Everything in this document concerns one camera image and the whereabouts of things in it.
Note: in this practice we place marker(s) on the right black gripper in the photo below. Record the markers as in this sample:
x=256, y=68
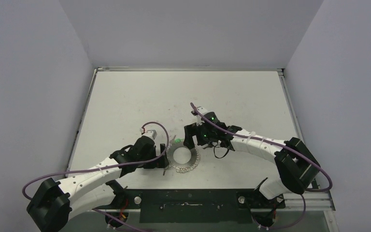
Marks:
x=192, y=133

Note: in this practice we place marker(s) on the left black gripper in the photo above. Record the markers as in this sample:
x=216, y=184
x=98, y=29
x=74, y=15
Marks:
x=153, y=164

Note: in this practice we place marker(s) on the key with green tag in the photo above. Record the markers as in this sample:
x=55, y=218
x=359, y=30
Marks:
x=175, y=139

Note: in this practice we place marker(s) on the metal disc with keyrings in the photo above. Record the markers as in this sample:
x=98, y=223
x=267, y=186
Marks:
x=182, y=159

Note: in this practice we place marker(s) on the key with black head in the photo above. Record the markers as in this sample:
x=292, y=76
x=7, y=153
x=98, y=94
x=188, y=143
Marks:
x=208, y=146

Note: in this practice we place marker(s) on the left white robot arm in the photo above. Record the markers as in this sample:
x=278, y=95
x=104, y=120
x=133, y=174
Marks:
x=56, y=202

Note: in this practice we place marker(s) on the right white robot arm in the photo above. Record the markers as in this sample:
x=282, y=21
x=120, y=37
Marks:
x=295, y=164

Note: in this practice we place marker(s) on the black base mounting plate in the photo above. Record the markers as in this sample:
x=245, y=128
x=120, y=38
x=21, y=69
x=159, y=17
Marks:
x=196, y=205

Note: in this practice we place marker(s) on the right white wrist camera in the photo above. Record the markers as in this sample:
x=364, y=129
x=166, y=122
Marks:
x=197, y=113

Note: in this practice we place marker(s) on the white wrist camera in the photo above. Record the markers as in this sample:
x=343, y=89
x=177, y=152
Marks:
x=197, y=113
x=148, y=133

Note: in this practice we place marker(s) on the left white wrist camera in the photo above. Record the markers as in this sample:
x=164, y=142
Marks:
x=148, y=133

